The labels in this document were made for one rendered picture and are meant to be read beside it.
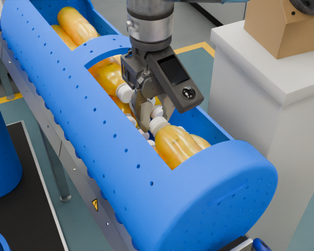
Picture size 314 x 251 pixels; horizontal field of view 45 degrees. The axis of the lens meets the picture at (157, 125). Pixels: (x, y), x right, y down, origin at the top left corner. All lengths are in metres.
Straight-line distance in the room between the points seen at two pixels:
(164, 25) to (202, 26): 2.85
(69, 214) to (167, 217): 1.49
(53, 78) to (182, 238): 0.47
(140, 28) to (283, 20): 0.44
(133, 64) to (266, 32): 0.45
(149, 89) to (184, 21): 2.86
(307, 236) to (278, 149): 1.05
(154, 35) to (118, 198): 0.29
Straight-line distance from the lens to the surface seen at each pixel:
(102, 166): 0.72
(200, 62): 2.99
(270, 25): 1.01
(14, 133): 2.32
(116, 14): 3.65
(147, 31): 0.61
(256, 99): 1.02
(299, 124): 1.07
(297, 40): 1.02
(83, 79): 0.82
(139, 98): 0.68
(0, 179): 1.94
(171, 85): 0.62
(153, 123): 0.74
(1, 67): 2.66
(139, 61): 0.70
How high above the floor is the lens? 1.69
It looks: 44 degrees down
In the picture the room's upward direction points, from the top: straight up
